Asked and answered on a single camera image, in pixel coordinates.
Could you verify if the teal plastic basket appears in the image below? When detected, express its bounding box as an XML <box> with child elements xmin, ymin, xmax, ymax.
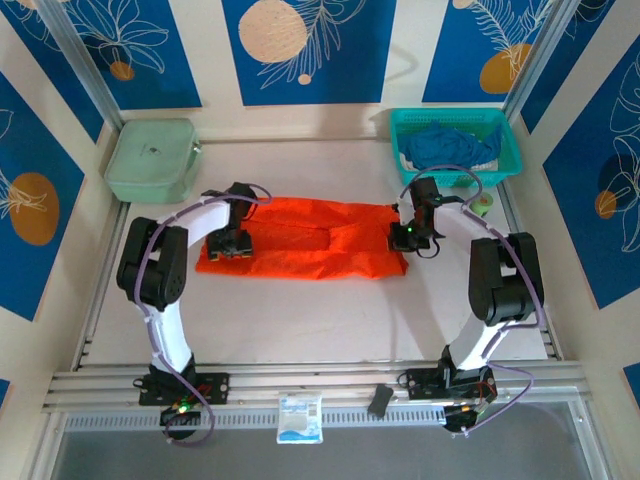
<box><xmin>389</xmin><ymin>107</ymin><xmax>524</xmax><ymax>189</ymax></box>

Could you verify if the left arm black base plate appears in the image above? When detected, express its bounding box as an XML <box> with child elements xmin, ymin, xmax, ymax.
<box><xmin>138</xmin><ymin>372</ymin><xmax>231</xmax><ymax>406</ymax></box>

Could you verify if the black bone-shaped block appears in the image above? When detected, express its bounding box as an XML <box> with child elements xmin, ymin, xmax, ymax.
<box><xmin>367</xmin><ymin>383</ymin><xmax>395</xmax><ymax>416</ymax></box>

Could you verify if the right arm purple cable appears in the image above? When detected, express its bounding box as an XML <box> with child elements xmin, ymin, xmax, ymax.
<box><xmin>397</xmin><ymin>164</ymin><xmax>547</xmax><ymax>440</ymax></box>

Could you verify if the aluminium frame post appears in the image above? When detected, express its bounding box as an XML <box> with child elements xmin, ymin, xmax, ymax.
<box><xmin>37</xmin><ymin>0</ymin><xmax>126</xmax><ymax>132</ymax></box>
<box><xmin>502</xmin><ymin>0</ymin><xmax>576</xmax><ymax>132</ymax></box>

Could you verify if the orange t-shirt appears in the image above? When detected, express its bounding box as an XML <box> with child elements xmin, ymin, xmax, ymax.
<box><xmin>194</xmin><ymin>197</ymin><xmax>410</xmax><ymax>281</ymax></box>

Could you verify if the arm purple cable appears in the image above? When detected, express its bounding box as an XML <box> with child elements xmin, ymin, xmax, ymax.
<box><xmin>133</xmin><ymin>182</ymin><xmax>274</xmax><ymax>447</ymax></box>
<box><xmin>397</xmin><ymin>164</ymin><xmax>547</xmax><ymax>440</ymax></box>

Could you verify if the mint green lidded box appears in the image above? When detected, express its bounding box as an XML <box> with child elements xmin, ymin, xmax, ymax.
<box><xmin>103</xmin><ymin>118</ymin><xmax>204</xmax><ymax>205</ymax></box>

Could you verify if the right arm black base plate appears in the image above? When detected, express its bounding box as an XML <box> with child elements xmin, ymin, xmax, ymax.
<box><xmin>405</xmin><ymin>368</ymin><xmax>499</xmax><ymax>401</ymax></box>

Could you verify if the grey slotted cable duct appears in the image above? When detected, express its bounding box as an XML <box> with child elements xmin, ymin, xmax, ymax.
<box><xmin>63</xmin><ymin>405</ymin><xmax>584</xmax><ymax>432</ymax></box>

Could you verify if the white blue surgical mask packet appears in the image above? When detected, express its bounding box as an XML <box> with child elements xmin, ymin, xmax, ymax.
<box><xmin>276</xmin><ymin>392</ymin><xmax>325</xmax><ymax>445</ymax></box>

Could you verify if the blue floral wall panel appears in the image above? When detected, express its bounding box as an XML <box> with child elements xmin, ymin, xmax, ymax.
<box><xmin>422</xmin><ymin>0</ymin><xmax>549</xmax><ymax>104</ymax></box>
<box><xmin>222</xmin><ymin>0</ymin><xmax>399</xmax><ymax>107</ymax></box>
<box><xmin>519</xmin><ymin>0</ymin><xmax>640</xmax><ymax>135</ymax></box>
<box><xmin>542</xmin><ymin>39</ymin><xmax>640</xmax><ymax>311</ymax></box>
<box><xmin>49</xmin><ymin>0</ymin><xmax>204</xmax><ymax>111</ymax></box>
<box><xmin>0</xmin><ymin>69</ymin><xmax>86</xmax><ymax>322</ymax></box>

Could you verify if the blue t-shirt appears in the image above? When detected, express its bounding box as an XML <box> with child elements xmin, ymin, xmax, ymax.
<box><xmin>403</xmin><ymin>122</ymin><xmax>504</xmax><ymax>171</ymax></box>

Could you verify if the green tape roll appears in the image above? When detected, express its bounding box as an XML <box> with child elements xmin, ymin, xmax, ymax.
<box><xmin>469</xmin><ymin>193</ymin><xmax>496</xmax><ymax>216</ymax></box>

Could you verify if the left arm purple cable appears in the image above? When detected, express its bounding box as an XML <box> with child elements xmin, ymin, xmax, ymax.
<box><xmin>133</xmin><ymin>182</ymin><xmax>274</xmax><ymax>447</ymax></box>

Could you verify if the aluminium frame cross rail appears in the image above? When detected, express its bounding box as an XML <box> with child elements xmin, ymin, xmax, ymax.
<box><xmin>42</xmin><ymin>358</ymin><xmax>594</xmax><ymax>414</ymax></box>

